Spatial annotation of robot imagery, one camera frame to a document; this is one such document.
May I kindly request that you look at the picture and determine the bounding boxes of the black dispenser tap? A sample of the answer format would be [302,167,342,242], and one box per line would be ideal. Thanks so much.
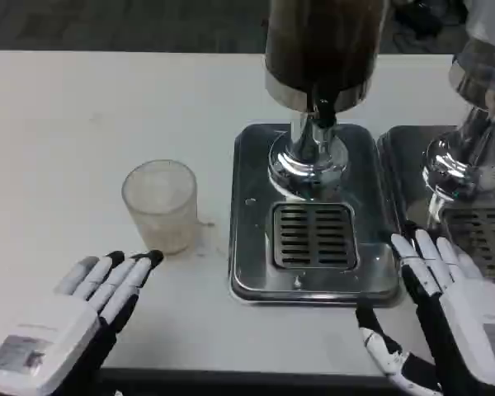
[309,84,339,129]

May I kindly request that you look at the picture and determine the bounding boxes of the steel drip tray grid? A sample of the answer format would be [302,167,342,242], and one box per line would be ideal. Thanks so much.
[441,205,495,285]
[271,202,359,270]

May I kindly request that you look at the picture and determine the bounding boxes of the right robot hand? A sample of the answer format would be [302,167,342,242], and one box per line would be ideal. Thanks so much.
[356,222,495,396]

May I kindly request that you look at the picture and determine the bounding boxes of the drink dispenser with dark drink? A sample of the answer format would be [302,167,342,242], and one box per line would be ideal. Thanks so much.
[263,0,387,197]

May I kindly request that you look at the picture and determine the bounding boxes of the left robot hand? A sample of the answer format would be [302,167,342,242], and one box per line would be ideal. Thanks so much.
[0,250,165,396]

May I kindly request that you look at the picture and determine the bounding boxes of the clear ribbed glass cup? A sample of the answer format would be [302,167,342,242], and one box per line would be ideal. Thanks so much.
[120,159,199,256]

